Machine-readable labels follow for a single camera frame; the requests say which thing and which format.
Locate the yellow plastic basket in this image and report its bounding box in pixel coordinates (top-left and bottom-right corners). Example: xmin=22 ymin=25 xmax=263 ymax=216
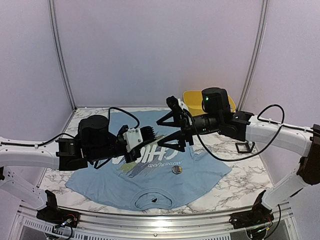
xmin=183 ymin=87 xmax=236 ymax=116

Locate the round blue gold brooch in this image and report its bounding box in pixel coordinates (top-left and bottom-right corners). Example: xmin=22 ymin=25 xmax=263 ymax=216
xmin=172 ymin=165 xmax=183 ymax=175

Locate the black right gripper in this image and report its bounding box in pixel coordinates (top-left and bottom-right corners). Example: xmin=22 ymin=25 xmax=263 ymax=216
xmin=157 ymin=109 xmax=222 ymax=152

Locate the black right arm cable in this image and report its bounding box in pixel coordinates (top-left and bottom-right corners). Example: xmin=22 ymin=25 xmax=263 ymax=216
xmin=193 ymin=103 xmax=313 ymax=163

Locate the light blue printed t-shirt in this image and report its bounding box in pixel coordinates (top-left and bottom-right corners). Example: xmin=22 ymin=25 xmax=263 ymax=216
xmin=64 ymin=111 xmax=233 ymax=213

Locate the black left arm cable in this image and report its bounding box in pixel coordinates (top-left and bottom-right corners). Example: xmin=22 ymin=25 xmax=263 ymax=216
xmin=0 ymin=106 xmax=141 ymax=170

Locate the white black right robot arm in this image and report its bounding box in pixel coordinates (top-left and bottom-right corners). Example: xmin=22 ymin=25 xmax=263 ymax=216
xmin=156 ymin=87 xmax=320 ymax=229

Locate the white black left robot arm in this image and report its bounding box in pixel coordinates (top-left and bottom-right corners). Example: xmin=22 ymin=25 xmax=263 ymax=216
xmin=0 ymin=115 xmax=154 ymax=224

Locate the black display case right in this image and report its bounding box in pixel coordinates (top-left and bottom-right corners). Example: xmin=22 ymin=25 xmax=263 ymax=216
xmin=235 ymin=141 xmax=256 ymax=154

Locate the aluminium frame post left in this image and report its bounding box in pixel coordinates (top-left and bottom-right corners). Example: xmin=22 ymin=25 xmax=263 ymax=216
xmin=47 ymin=0 xmax=77 ymax=112

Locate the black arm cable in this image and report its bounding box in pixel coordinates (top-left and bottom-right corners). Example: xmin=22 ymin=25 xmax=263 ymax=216
xmin=0 ymin=106 xmax=141 ymax=170
xmin=193 ymin=103 xmax=313 ymax=163

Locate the aluminium frame post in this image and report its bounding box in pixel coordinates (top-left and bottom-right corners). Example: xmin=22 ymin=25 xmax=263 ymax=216
xmin=47 ymin=0 xmax=77 ymax=112
xmin=236 ymin=0 xmax=270 ymax=111

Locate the aluminium frame post right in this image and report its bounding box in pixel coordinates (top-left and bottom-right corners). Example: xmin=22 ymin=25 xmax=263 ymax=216
xmin=236 ymin=0 xmax=270 ymax=111

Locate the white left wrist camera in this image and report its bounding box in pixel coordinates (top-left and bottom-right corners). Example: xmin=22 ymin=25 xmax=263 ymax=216
xmin=122 ymin=126 xmax=156 ymax=153

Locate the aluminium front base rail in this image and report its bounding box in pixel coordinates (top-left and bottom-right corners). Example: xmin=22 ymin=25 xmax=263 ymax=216
xmin=14 ymin=202 xmax=294 ymax=240

